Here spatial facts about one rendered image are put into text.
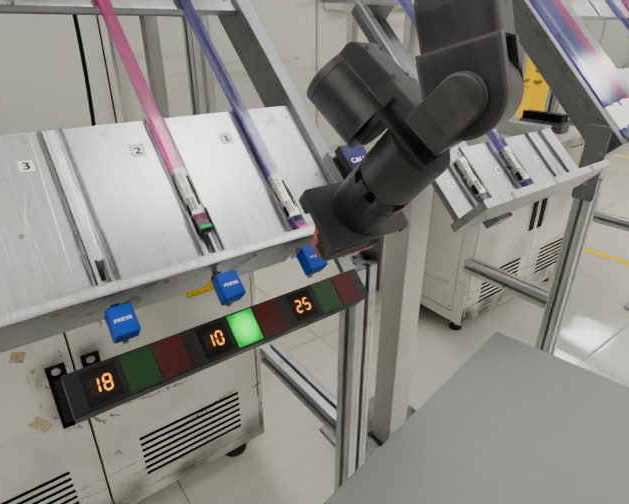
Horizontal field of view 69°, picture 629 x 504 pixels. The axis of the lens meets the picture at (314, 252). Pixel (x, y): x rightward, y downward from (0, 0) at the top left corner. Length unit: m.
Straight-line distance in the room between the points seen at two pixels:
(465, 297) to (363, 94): 1.23
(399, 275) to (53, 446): 0.70
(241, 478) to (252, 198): 0.80
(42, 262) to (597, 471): 0.53
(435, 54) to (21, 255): 0.39
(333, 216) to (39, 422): 0.66
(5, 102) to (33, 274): 1.93
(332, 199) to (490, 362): 0.27
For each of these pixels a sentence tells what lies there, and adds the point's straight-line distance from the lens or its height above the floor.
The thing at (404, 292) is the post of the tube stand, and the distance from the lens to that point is 0.96.
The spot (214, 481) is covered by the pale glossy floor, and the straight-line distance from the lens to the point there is 1.21.
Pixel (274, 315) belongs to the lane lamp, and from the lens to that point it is 0.51.
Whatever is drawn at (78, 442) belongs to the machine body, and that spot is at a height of 0.28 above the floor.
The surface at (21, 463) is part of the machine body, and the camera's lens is 0.98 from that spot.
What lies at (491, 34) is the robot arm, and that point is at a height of 0.94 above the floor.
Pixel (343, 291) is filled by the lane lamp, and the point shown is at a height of 0.66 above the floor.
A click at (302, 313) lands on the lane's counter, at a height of 0.65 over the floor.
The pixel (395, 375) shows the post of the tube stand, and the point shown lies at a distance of 1.09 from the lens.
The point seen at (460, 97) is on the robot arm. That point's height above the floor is 0.90.
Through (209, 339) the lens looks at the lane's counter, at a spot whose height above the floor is 0.66.
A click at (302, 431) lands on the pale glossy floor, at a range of 1.29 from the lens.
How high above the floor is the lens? 0.94
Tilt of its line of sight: 26 degrees down
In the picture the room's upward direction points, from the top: straight up
